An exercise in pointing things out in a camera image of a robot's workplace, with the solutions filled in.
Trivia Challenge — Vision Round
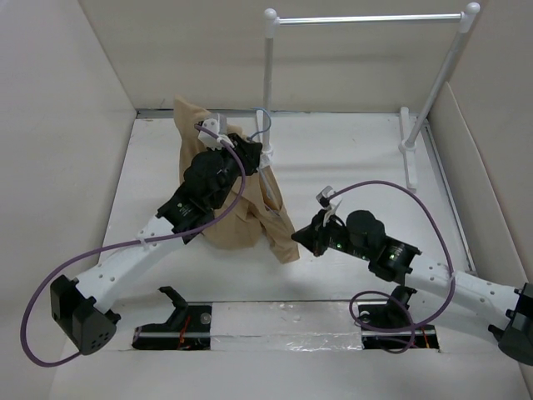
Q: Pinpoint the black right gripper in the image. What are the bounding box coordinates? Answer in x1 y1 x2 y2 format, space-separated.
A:
291 209 371 262

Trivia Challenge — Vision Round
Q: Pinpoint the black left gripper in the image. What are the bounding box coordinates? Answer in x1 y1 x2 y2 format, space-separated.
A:
205 132 259 210

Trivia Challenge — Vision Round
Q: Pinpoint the beige t shirt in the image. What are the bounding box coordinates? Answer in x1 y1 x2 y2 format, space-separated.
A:
173 96 300 264

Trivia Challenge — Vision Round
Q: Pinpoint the blue wire hanger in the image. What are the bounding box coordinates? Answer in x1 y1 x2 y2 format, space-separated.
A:
246 107 280 217

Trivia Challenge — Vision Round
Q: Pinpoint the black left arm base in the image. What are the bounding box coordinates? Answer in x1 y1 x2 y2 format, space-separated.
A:
132 286 212 351

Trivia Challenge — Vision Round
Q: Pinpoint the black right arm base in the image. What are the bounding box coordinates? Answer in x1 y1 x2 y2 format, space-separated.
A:
349 286 439 354

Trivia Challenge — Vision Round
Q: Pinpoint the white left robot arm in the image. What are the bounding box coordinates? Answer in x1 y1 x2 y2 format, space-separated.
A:
50 133 262 356

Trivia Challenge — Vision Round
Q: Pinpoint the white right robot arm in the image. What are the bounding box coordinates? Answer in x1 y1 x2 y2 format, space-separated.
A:
291 209 532 365

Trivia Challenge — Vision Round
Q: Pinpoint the white clothes rack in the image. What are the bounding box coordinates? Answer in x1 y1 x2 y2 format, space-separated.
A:
254 2 482 195

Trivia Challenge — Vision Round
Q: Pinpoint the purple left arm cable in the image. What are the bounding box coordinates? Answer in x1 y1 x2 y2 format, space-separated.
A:
19 122 247 368

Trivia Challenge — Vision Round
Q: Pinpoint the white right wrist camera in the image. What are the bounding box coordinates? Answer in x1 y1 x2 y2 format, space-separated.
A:
316 186 342 226

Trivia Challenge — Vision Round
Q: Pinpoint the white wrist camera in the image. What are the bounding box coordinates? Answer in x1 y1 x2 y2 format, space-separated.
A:
316 186 342 226
198 113 227 150

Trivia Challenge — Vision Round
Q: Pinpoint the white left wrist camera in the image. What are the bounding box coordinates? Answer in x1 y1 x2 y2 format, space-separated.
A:
198 113 227 150

